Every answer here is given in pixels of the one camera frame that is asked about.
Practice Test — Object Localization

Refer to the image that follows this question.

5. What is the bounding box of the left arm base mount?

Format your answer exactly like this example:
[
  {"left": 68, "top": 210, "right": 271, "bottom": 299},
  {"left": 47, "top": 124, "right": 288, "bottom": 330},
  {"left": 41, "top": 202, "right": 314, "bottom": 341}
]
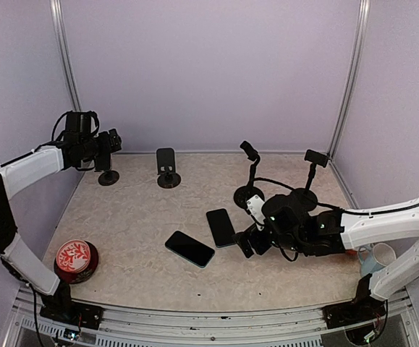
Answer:
[{"left": 40, "top": 296, "right": 103, "bottom": 330}]

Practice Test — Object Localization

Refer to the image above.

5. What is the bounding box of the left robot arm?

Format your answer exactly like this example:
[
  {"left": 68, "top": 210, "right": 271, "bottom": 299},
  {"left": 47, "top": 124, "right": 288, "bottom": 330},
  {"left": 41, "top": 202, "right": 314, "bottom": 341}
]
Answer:
[{"left": 0, "top": 111, "right": 122, "bottom": 322}]

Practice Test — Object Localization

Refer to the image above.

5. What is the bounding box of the left aluminium frame post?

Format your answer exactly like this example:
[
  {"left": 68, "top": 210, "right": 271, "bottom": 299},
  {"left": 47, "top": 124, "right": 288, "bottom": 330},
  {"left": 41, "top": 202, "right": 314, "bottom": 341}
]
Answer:
[{"left": 48, "top": 0, "right": 96, "bottom": 162}]

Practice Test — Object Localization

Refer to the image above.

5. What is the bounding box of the clear case phone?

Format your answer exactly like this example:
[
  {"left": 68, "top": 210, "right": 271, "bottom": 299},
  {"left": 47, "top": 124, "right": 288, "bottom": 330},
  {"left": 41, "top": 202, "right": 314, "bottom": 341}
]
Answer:
[{"left": 93, "top": 153, "right": 112, "bottom": 172}]

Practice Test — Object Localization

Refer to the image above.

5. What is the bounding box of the right aluminium frame post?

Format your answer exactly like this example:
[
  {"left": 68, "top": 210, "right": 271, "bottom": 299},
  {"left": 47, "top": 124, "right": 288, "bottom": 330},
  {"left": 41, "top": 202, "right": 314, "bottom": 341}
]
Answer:
[{"left": 328, "top": 0, "right": 371, "bottom": 160}]

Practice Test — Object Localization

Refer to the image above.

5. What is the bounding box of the black clamp phone stand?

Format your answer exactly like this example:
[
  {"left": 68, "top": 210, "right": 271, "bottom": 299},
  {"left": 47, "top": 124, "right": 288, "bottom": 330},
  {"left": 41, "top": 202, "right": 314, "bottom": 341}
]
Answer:
[{"left": 291, "top": 149, "right": 329, "bottom": 211}]

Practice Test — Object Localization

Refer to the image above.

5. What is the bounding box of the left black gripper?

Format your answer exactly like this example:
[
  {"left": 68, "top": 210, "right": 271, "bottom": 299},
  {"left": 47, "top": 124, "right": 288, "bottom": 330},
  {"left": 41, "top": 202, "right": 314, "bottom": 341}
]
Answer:
[{"left": 82, "top": 128, "right": 122, "bottom": 162}]

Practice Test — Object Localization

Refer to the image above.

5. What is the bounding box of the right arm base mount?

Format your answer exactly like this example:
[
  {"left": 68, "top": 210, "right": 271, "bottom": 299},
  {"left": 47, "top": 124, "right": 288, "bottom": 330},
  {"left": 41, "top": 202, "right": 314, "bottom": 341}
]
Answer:
[{"left": 322, "top": 301, "right": 386, "bottom": 329}]

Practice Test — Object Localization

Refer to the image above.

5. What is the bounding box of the aluminium front rail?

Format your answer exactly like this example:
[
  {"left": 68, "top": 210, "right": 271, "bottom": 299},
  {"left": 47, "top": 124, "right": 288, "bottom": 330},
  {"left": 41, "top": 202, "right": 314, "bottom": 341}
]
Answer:
[{"left": 12, "top": 288, "right": 419, "bottom": 347}]

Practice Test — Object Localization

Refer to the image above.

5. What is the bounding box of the light blue mug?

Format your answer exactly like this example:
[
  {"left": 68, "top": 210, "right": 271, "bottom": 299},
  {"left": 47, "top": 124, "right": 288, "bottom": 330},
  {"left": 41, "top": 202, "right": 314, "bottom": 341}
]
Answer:
[{"left": 357, "top": 243, "right": 397, "bottom": 278}]

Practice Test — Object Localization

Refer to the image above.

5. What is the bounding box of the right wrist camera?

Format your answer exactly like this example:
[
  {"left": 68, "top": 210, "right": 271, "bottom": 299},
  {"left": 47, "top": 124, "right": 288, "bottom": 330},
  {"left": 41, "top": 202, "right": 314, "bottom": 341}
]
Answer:
[{"left": 246, "top": 194, "right": 265, "bottom": 224}]

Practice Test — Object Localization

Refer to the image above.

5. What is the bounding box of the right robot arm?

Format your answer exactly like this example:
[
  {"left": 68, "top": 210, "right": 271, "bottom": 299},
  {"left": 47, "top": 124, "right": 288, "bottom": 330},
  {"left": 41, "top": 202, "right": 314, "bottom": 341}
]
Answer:
[{"left": 233, "top": 189, "right": 419, "bottom": 321}]

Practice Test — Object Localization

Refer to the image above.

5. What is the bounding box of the black gooseneck phone stand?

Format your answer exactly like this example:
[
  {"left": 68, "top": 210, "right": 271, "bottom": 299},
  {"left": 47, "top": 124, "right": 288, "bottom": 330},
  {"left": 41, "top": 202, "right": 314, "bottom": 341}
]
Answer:
[{"left": 233, "top": 141, "right": 265, "bottom": 210}]

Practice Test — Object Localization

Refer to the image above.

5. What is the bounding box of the folding phone stand wood base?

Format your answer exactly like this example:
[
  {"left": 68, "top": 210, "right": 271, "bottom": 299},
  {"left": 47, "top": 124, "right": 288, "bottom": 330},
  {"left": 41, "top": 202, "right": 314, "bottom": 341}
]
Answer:
[{"left": 98, "top": 170, "right": 120, "bottom": 187}]

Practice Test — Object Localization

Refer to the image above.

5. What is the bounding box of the aluminium frame post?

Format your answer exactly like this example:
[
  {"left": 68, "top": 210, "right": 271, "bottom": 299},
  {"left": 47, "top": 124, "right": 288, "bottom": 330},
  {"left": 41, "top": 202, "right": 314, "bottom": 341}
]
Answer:
[
  {"left": 328, "top": 0, "right": 371, "bottom": 160},
  {"left": 48, "top": 0, "right": 96, "bottom": 162}
]

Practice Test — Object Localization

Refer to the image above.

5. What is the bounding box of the red patterned round tin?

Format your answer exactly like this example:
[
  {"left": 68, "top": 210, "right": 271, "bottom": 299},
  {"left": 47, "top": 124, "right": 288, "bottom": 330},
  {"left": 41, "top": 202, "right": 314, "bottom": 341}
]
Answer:
[{"left": 54, "top": 239, "right": 99, "bottom": 285}]

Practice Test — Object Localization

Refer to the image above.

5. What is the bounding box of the teal phone lying diagonal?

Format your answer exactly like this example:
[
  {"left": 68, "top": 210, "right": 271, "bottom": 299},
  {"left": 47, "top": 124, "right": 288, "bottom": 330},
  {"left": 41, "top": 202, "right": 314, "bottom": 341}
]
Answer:
[{"left": 164, "top": 231, "right": 215, "bottom": 268}]

